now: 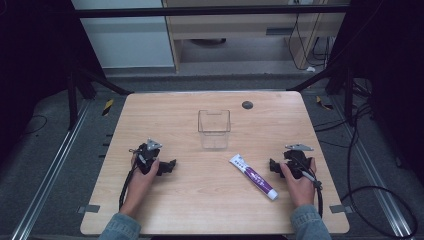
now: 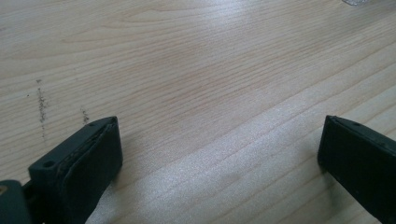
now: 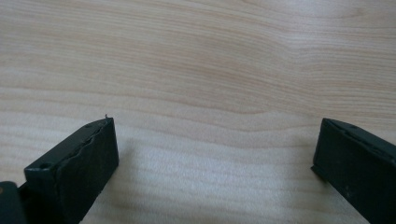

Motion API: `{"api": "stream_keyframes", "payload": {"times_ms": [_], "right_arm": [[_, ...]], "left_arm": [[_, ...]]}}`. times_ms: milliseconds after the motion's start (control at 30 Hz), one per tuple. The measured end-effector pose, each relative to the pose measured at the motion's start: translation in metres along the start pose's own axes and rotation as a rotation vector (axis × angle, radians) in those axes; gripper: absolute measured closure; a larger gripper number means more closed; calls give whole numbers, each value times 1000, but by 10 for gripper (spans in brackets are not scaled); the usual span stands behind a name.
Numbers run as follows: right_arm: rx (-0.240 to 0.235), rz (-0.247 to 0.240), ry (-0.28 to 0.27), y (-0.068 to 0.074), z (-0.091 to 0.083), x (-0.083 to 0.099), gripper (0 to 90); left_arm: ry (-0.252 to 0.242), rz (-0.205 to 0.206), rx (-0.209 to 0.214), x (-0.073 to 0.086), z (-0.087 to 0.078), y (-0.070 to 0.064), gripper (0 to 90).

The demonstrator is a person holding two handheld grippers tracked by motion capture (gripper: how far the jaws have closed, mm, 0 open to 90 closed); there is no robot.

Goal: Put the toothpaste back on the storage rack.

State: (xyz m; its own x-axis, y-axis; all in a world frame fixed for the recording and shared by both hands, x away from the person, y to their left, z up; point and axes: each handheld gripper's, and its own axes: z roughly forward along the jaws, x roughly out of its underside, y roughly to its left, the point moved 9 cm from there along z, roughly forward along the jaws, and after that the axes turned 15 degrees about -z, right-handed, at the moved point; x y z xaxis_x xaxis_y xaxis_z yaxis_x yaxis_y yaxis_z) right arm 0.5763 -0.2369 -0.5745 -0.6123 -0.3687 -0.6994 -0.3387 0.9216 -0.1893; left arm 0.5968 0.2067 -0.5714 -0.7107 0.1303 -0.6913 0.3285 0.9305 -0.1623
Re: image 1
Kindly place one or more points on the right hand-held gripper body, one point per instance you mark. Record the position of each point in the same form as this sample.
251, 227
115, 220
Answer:
296, 163

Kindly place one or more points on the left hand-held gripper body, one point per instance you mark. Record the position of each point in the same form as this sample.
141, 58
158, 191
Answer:
147, 160

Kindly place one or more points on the person's right hand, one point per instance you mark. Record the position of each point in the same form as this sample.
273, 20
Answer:
300, 188

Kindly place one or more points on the person's left hand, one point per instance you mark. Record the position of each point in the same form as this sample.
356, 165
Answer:
140, 186

